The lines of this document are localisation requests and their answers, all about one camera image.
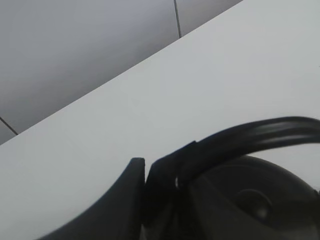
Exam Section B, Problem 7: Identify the black round teapot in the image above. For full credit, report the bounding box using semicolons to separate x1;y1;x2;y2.
139;116;320;240

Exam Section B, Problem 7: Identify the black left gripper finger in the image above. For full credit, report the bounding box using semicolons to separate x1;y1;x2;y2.
41;157;145;240

